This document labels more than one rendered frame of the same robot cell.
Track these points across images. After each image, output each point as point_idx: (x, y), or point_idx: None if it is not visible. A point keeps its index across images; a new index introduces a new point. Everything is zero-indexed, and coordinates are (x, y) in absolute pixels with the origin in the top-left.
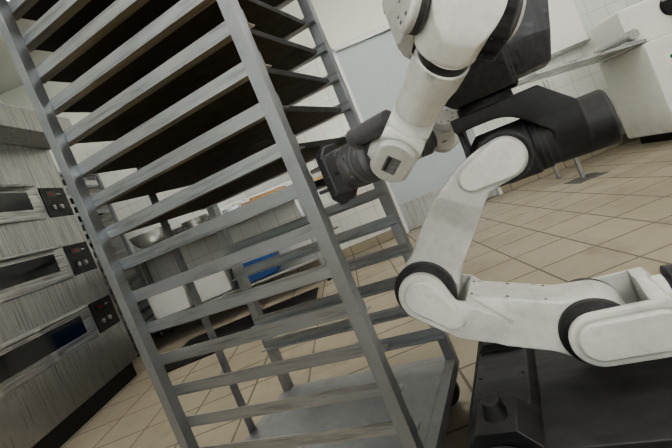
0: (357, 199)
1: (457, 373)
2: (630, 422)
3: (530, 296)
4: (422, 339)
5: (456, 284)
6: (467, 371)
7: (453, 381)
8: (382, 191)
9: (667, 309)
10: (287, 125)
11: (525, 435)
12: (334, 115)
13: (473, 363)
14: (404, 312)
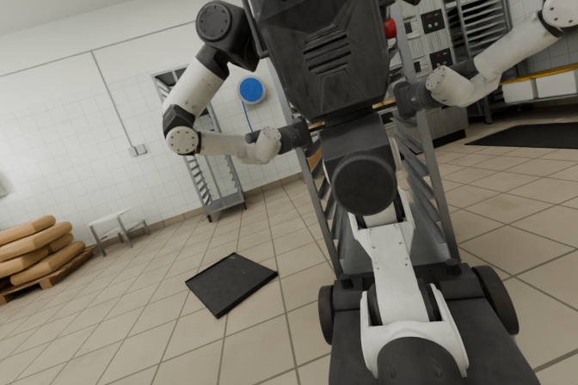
0: (411, 120)
1: (506, 277)
2: (347, 348)
3: (379, 259)
4: (439, 233)
5: (363, 218)
6: (511, 282)
7: (426, 267)
8: (416, 123)
9: (363, 340)
10: (285, 103)
11: (333, 298)
12: (389, 54)
13: (528, 284)
14: (433, 210)
